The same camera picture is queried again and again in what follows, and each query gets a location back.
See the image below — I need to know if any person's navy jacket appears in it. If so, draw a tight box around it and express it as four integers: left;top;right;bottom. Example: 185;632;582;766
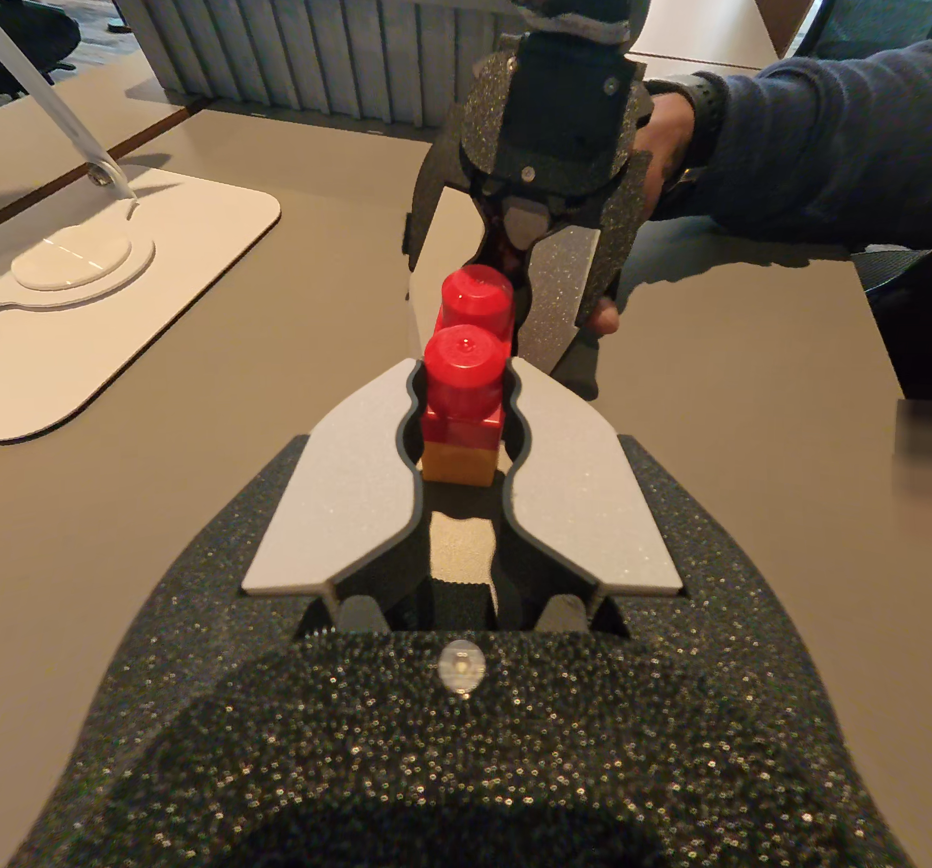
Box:
850;248;932;401

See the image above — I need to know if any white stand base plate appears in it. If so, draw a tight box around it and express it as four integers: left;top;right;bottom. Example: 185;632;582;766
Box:
0;165;282;443

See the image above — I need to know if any red two-stud mega block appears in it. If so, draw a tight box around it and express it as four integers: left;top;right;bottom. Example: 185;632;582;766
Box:
422;265;516;448

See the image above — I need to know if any black wristwatch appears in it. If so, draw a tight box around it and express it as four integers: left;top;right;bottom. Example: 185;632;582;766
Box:
648;73;731;188

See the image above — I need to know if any person's right forearm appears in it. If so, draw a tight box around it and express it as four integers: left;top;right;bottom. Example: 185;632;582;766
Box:
695;38;932;251

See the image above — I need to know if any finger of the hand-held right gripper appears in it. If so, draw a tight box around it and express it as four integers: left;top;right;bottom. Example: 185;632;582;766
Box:
406;184;486;359
513;229;604;368

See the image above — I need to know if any yellow single-stud mega block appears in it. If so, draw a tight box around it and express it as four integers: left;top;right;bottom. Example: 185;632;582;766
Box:
421;442;498;486

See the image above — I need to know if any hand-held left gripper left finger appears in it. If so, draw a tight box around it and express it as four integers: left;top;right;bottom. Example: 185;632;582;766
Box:
242;358;425;629

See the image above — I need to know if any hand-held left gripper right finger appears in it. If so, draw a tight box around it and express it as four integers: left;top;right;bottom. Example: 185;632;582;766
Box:
501;357;685;629

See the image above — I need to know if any grey plastic bin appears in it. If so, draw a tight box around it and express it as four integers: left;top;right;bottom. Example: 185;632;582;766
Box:
64;0;534;131

